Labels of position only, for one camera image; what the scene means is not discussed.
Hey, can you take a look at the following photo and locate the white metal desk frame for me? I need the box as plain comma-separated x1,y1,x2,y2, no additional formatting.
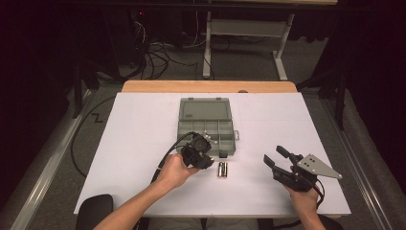
202,11,296,81

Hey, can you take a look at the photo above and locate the wooden table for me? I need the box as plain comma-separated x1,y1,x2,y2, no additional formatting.
122,80,299,94

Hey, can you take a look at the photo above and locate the dark equipment box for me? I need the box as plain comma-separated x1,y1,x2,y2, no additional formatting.
101,8,148,70

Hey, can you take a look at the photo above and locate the person's left hand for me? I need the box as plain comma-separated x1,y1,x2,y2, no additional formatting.
156,153,200,190

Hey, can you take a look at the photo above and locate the grey plastic compartment box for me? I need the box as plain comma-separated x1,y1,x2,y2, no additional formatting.
176,97,240,159

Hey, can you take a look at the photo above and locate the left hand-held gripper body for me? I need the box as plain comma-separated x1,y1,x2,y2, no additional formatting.
181,131,214,169

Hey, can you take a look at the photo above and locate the person's right hand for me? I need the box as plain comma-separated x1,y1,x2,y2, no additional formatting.
283,185,320,212

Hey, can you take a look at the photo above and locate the hand-held gripper black cable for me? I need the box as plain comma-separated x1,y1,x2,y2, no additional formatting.
314,177,326,209
150,130,197,185

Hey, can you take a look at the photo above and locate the dark curtain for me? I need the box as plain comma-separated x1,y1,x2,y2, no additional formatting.
328,0,406,193

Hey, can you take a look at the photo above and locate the black metal stand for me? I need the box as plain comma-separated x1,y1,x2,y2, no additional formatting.
296,67,350,131
72,59,101,120

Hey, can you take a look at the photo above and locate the left hand-held gripper black cable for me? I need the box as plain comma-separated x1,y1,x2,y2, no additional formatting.
150,130,197,185

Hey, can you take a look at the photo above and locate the metal floor rail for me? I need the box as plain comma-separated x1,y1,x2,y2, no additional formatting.
10,89,97,230
319,95,395,230

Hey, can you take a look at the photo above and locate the white table cover board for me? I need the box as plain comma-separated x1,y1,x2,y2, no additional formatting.
74,91,352,219

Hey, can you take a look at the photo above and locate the black floor cable loop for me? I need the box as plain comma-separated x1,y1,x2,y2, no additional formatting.
70,95,118,178

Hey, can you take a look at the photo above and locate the black chair armrest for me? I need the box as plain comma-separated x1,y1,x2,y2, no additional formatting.
75,194,115,230
319,214,346,230

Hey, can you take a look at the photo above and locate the tangle of floor cables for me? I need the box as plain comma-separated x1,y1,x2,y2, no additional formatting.
131,18,205,81

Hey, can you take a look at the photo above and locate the right hand-held gripper black cable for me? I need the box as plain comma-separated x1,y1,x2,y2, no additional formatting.
314,177,326,209

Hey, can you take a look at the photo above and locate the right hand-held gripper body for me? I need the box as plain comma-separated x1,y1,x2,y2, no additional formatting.
272,153,343,193

